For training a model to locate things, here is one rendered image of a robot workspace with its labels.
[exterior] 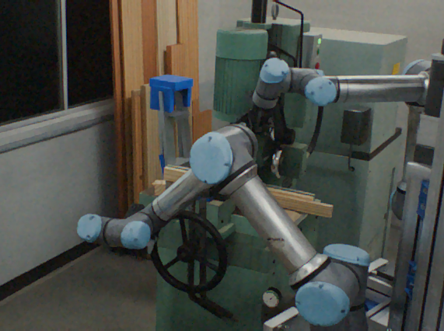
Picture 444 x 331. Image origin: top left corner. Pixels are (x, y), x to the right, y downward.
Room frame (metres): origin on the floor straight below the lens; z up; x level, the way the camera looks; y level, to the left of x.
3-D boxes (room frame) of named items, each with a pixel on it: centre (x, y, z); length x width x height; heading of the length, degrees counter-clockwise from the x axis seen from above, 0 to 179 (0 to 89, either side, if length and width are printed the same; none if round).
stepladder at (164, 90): (3.14, 0.23, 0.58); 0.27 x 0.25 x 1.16; 60
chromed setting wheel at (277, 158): (2.31, -0.21, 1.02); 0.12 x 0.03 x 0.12; 155
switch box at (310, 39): (2.48, -0.30, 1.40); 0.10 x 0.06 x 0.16; 155
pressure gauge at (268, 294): (1.95, -0.19, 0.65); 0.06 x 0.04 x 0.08; 65
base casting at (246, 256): (2.36, -0.09, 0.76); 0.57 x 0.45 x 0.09; 155
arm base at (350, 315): (1.51, -0.32, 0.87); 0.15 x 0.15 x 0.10
